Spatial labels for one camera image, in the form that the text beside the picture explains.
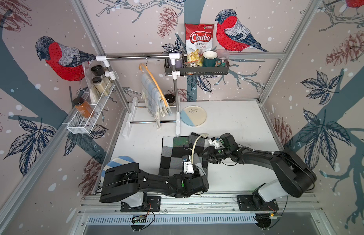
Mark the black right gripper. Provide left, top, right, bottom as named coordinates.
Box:
left=198, top=146, right=230, bottom=164

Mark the cream plastic clothes hanger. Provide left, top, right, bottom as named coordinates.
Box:
left=190, top=133, right=210, bottom=165

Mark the black grey checkered scarf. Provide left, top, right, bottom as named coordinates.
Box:
left=158, top=133, right=209, bottom=176

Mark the wooden clothes hanger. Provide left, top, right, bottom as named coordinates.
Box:
left=139, top=54, right=168, bottom=107

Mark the blue cream plaid scarf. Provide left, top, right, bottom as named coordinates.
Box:
left=141, top=73, right=172, bottom=129

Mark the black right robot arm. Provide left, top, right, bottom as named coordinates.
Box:
left=199, top=133, right=317, bottom=208

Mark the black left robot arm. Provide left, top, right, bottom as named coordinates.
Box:
left=99, top=163, right=209, bottom=210

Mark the blue beige ceramic plate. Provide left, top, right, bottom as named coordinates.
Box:
left=180, top=105, right=207, bottom=126

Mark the beige dark ceramic bowl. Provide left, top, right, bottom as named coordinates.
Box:
left=164, top=94, right=176, bottom=106

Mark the blue white striped plate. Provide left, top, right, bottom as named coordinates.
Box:
left=100, top=156, right=134, bottom=184

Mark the small snack packet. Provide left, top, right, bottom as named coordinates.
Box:
left=186, top=61, right=199, bottom=68

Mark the white metal clothes rack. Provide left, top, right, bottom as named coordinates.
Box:
left=96, top=53, right=183, bottom=137

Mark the dark green mug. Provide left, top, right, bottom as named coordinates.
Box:
left=203, top=51, right=222, bottom=68

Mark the purple cup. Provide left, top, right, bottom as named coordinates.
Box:
left=175, top=54, right=184, bottom=68

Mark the pink lidded jar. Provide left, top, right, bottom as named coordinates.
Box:
left=215, top=49, right=230, bottom=67

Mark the red Chuba chips bag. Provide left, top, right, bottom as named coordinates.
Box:
left=185, top=24, right=214, bottom=66

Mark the black lid spice jar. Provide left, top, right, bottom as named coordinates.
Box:
left=91, top=65, right=108, bottom=82
left=92, top=76, right=110, bottom=96

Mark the clear plastic bag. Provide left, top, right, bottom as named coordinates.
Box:
left=83, top=62, right=102, bottom=104

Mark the orange spice bottle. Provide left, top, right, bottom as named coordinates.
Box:
left=73, top=97, right=94, bottom=118

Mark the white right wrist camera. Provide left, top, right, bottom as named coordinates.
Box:
left=208, top=137, right=223, bottom=150

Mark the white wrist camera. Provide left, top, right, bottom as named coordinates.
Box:
left=183, top=155, right=194, bottom=174
left=208, top=137, right=223, bottom=150

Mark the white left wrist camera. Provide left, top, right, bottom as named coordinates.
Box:
left=183, top=155, right=194, bottom=174

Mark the black wall shelf tray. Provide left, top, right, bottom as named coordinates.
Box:
left=176, top=61, right=230, bottom=76

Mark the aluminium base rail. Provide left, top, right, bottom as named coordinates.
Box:
left=74, top=192, right=327, bottom=232

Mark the white wire wall basket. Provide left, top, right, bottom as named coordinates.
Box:
left=66, top=86, right=115, bottom=135

